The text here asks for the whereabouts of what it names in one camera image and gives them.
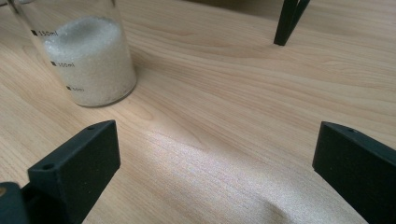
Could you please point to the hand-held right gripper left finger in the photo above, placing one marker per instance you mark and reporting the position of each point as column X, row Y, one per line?
column 77, row 165

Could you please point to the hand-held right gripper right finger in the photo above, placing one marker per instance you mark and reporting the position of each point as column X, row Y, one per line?
column 361, row 168

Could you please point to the glass jar of white grains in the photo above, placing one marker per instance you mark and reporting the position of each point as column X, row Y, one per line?
column 90, row 68

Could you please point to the black metal shelf rack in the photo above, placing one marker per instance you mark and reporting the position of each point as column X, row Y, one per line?
column 288, row 21

